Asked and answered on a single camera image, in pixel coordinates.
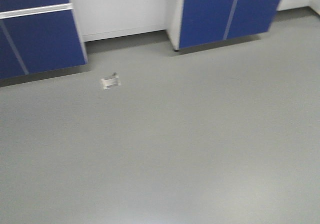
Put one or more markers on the blue base cabinet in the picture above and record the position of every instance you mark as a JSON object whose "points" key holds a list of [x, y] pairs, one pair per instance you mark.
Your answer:
{"points": [[38, 36], [191, 23]]}

